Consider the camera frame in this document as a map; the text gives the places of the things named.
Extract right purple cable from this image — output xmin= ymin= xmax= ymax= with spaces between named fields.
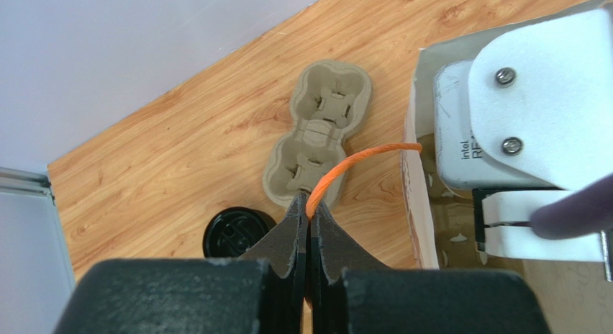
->
xmin=530 ymin=173 xmax=613 ymax=241

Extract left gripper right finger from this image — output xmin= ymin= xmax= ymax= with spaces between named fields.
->
xmin=310 ymin=203 xmax=550 ymax=333

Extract stack of black lids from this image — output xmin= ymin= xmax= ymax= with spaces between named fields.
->
xmin=202 ymin=207 xmax=276 ymax=258

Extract aluminium frame base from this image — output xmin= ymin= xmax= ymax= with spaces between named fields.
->
xmin=1 ymin=168 xmax=76 ymax=333

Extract pulp cup carrier tray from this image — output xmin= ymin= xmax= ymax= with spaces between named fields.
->
xmin=417 ymin=134 xmax=525 ymax=274

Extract paper takeout bag orange handles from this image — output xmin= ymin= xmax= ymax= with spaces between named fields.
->
xmin=401 ymin=0 xmax=612 ymax=333

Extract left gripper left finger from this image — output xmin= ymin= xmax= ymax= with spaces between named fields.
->
xmin=55 ymin=194 xmax=308 ymax=333

